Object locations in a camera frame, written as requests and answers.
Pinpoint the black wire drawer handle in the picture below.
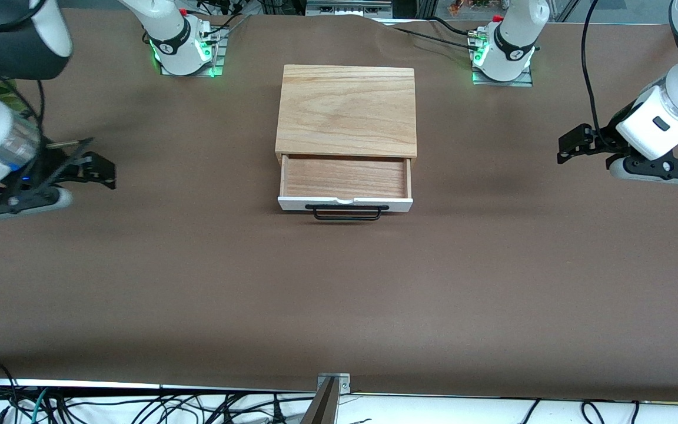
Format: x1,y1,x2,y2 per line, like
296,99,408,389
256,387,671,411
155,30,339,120
305,204,390,222

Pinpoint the wooden drawer with white front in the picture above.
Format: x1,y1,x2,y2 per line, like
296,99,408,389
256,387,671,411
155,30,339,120
277,154,414,213

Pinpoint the wooden drawer cabinet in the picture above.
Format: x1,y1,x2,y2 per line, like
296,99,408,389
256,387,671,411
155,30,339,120
275,64,418,165

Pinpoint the brown table cover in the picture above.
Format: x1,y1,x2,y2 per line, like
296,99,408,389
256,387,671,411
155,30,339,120
0,7,678,402

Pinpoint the slanted metal pole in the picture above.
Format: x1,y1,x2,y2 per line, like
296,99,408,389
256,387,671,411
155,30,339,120
300,377,338,424

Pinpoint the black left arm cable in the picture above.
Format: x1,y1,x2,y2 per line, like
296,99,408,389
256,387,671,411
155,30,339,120
580,0,611,148

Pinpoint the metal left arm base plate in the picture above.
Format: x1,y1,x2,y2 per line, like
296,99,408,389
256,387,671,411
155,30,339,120
471,66,534,88

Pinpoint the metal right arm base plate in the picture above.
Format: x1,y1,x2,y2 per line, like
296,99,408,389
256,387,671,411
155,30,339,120
158,26,229,78

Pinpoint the short black table cable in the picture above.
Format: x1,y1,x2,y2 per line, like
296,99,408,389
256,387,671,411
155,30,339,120
426,15,480,37

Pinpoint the long black table cable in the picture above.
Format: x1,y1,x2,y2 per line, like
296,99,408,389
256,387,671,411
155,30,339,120
373,21,481,49

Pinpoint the teal floor cable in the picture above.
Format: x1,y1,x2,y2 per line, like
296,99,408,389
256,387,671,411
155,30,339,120
30,387,51,424

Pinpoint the aluminium background frame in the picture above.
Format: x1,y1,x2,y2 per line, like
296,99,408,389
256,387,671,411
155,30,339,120
305,0,394,19

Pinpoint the grey metal edge bracket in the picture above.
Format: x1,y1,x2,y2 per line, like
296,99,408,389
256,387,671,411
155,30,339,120
317,372,352,395

